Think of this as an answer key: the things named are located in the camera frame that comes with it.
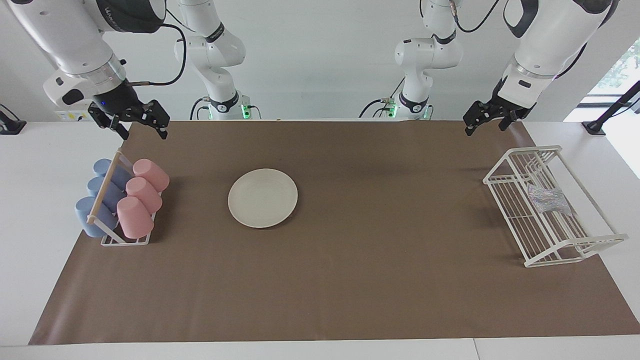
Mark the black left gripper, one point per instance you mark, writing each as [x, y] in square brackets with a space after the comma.
[505, 107]

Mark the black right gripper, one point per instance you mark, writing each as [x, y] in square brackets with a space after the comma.
[117, 100]

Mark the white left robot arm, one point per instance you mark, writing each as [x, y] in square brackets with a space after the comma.
[555, 35]

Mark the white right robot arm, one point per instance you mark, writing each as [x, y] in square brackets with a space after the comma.
[75, 40]

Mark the cream round plate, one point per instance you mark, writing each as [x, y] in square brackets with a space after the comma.
[262, 198]

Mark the blue plastic cup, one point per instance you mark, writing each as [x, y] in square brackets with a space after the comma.
[85, 212]
[114, 195]
[102, 166]

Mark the pink plastic cup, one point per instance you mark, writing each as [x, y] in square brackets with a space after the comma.
[135, 217]
[151, 174]
[144, 194]

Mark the cup rack with wooden bar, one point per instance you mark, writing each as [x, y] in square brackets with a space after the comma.
[105, 186]

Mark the black table clamp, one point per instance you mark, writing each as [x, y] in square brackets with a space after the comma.
[10, 125]

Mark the window with greenery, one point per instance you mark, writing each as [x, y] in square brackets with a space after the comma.
[622, 67]

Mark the brown table mat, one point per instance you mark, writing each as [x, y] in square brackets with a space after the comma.
[350, 275]

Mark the white wall outlet box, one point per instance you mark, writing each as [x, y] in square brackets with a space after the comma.
[75, 116]

